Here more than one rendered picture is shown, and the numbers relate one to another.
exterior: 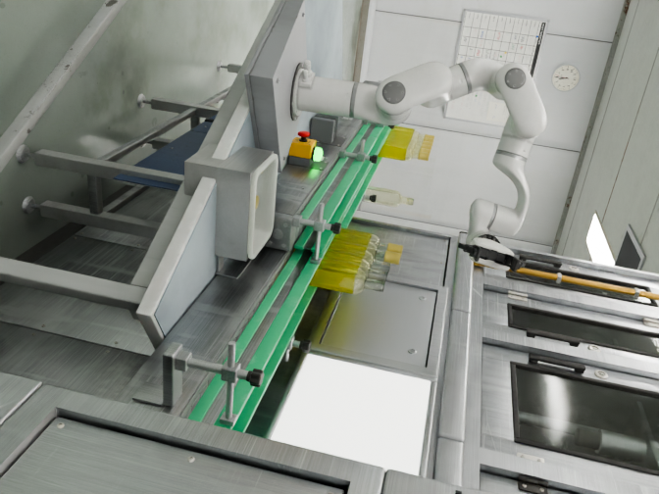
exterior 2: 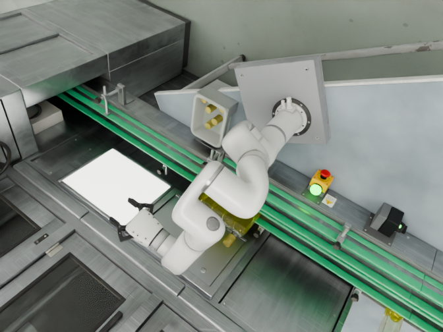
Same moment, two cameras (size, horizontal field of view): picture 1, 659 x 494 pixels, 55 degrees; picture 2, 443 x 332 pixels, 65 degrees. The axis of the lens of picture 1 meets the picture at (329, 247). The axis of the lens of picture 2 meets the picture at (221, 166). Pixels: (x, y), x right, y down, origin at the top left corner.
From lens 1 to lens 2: 2.13 m
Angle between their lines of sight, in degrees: 83
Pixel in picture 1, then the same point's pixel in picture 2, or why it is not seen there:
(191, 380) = (129, 109)
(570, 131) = not seen: outside the picture
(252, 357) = (137, 129)
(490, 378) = (118, 274)
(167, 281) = (165, 93)
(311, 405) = (134, 174)
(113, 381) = not seen: hidden behind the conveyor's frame
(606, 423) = (43, 318)
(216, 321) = (162, 123)
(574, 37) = not seen: outside the picture
